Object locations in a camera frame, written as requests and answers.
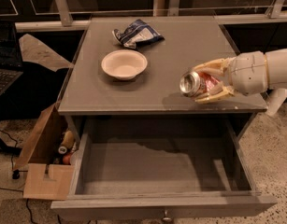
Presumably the white paper bowl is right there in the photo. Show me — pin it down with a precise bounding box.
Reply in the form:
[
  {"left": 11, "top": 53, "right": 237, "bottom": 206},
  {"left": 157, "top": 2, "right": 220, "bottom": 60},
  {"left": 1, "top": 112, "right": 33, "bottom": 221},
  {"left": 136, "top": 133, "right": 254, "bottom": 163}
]
[{"left": 101, "top": 49, "right": 148, "bottom": 80}]

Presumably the cardboard box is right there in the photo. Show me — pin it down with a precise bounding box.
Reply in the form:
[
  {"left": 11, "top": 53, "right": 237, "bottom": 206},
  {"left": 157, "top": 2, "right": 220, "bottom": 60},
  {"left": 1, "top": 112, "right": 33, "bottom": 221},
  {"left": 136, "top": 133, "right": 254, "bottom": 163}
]
[{"left": 13, "top": 105, "right": 74, "bottom": 201}]

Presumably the metal railing frame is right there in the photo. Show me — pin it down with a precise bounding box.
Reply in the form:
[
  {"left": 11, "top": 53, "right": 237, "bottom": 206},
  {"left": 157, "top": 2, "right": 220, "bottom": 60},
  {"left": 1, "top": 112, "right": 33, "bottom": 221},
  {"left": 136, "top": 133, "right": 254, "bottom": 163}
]
[{"left": 0, "top": 0, "right": 287, "bottom": 34}]

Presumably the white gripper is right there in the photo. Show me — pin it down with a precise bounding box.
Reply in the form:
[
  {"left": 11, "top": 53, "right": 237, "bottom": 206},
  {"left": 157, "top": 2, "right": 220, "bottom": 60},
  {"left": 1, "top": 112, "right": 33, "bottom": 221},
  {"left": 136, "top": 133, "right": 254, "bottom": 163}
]
[{"left": 193, "top": 51, "right": 268, "bottom": 104}]

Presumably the orange round item in box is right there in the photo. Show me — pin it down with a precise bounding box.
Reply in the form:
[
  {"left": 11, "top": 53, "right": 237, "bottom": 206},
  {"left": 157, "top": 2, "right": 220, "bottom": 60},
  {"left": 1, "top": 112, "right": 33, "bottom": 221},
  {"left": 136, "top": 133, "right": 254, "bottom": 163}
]
[{"left": 63, "top": 153, "right": 72, "bottom": 165}]

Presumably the white table leg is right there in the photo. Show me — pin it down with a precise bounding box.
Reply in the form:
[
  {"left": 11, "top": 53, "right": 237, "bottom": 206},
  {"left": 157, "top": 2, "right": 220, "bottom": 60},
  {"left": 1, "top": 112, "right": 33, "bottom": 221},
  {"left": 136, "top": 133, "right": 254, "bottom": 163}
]
[{"left": 265, "top": 89, "right": 287, "bottom": 117}]

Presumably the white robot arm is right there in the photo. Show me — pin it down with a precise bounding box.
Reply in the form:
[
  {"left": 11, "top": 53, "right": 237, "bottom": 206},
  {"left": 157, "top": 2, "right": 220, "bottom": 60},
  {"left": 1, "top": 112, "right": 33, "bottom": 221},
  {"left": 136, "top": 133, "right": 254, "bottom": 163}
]
[{"left": 193, "top": 49, "right": 287, "bottom": 104}]

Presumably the red coke can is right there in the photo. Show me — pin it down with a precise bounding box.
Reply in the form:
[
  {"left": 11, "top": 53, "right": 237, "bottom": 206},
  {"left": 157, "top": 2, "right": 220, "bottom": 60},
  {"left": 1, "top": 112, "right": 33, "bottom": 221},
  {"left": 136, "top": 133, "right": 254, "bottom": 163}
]
[{"left": 179, "top": 71, "right": 223, "bottom": 98}]

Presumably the grey cabinet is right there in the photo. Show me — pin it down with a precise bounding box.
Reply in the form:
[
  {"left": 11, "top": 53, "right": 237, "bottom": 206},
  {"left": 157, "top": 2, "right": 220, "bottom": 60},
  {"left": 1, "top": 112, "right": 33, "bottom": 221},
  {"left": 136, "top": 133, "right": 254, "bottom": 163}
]
[{"left": 58, "top": 16, "right": 266, "bottom": 129}]

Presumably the blue white chip bag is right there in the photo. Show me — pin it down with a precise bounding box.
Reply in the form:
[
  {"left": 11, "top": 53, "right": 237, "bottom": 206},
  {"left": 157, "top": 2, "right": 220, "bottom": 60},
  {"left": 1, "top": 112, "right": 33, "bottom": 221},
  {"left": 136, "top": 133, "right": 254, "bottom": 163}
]
[{"left": 112, "top": 19, "right": 164, "bottom": 49}]

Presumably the black floor cable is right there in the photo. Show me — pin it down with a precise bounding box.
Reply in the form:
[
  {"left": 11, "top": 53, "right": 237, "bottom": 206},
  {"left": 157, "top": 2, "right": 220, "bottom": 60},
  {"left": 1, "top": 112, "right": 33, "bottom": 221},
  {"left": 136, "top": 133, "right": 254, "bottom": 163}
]
[{"left": 0, "top": 126, "right": 38, "bottom": 224}]

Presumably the open grey top drawer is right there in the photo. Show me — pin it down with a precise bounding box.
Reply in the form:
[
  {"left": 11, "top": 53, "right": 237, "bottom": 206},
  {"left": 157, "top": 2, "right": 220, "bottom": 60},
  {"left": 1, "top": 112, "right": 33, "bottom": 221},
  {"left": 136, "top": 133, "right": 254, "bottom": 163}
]
[{"left": 51, "top": 122, "right": 277, "bottom": 221}]

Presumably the yellow bottle in box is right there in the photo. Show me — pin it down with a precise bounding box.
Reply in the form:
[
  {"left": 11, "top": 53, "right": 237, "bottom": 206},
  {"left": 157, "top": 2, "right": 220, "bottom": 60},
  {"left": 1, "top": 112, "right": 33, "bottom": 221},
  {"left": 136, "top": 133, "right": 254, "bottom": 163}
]
[{"left": 58, "top": 131, "right": 74, "bottom": 154}]

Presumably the metal drawer knob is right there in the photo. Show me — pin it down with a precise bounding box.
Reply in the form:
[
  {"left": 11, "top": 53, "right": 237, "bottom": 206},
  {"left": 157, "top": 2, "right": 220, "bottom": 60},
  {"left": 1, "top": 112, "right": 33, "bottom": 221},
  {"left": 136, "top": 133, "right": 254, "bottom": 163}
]
[{"left": 162, "top": 212, "right": 172, "bottom": 223}]

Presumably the black laptop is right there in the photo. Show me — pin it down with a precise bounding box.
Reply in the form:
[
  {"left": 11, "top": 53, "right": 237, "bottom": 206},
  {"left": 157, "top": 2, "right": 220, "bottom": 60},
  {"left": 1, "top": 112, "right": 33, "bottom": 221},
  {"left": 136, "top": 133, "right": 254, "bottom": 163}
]
[{"left": 0, "top": 21, "right": 23, "bottom": 96}]

